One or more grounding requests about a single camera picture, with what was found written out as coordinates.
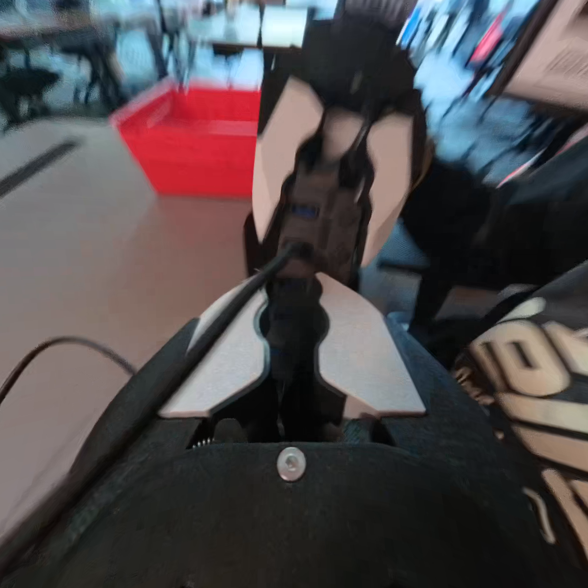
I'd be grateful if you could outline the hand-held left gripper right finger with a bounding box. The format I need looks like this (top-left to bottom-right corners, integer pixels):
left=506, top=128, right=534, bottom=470
left=315, top=272, right=426, bottom=420

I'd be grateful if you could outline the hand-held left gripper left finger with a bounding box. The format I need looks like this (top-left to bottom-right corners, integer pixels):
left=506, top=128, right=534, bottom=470
left=158, top=276, right=270, bottom=420

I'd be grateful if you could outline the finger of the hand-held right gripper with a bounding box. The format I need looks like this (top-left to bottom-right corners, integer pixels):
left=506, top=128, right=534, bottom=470
left=251, top=76, right=325, bottom=245
left=360, top=111, right=415, bottom=268

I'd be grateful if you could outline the black usb cable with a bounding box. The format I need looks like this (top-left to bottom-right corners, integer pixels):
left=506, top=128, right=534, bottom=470
left=0, top=241, right=329, bottom=414

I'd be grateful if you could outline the dark grey usb hub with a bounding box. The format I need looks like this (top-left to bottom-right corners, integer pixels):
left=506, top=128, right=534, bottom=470
left=270, top=158, right=364, bottom=282

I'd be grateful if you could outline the red plastic bin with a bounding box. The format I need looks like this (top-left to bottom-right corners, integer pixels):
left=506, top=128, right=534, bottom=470
left=109, top=77, right=263, bottom=199

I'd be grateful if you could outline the person's black printed shirt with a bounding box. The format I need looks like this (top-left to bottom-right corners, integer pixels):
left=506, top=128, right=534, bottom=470
left=452, top=257, right=588, bottom=588

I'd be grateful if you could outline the cardboard box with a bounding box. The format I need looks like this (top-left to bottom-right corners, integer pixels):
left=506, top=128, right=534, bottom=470
left=498, top=0, right=588, bottom=113

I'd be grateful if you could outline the black office chair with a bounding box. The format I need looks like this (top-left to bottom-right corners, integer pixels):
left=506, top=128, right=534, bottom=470
left=0, top=66, right=62, bottom=131

